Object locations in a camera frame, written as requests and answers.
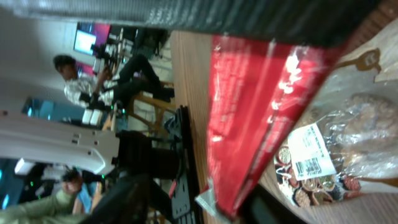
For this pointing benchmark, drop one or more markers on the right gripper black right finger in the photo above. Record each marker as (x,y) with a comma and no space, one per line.
(261,207)

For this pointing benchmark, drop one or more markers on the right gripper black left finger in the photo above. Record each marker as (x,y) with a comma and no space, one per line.
(126,203)

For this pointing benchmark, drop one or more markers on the beige nut snack bag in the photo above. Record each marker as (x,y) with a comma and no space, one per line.
(345,143)

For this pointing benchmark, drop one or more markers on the red snack stick wrapper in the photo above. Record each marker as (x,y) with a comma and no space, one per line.
(257,93)

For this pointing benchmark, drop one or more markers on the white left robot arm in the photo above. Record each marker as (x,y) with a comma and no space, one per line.
(33,140)

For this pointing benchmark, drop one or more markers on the person in green shirt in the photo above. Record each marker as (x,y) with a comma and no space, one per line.
(54,209)

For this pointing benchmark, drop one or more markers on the wooden chair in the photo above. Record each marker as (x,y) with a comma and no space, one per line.
(150,111)

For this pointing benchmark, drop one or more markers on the seated person checked shirt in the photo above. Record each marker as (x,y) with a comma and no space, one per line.
(137,75)

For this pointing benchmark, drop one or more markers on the computer monitor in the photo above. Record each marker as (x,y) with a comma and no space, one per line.
(88,34)

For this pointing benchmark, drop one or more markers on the grey plastic basket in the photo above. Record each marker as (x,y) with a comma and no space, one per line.
(321,23)

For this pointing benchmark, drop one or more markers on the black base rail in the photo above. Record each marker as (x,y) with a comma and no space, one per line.
(185,187)

